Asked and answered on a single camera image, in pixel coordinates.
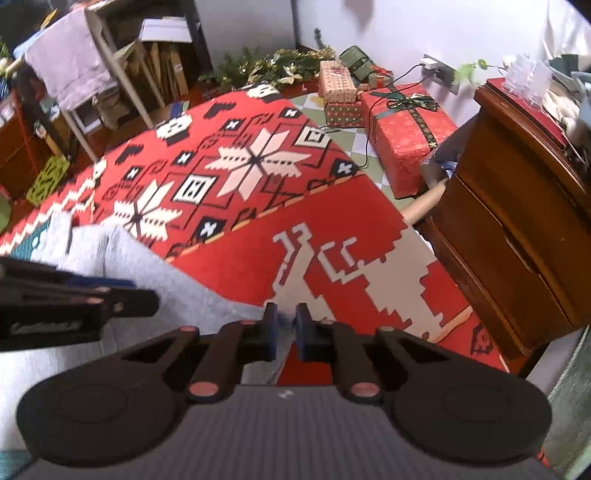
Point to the small patterned gift box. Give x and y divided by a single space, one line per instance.
336 83

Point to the green garland with ornaments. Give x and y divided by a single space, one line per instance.
280 68

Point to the green cutting mat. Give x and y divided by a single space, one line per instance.
31 243

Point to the pink towel on chair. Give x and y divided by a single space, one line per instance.
67 60

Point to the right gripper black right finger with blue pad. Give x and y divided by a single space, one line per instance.
446 404

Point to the brown wooden cabinet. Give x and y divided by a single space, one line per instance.
513 226

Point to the white wooden chair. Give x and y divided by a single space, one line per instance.
115 61

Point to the grey knit garment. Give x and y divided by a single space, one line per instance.
110 252

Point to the large red gift box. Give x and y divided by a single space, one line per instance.
405 124

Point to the lime green folding crate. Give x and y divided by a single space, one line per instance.
47 180

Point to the red patterned blanket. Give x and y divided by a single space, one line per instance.
254 201

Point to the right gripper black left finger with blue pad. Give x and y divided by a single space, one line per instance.
124 405

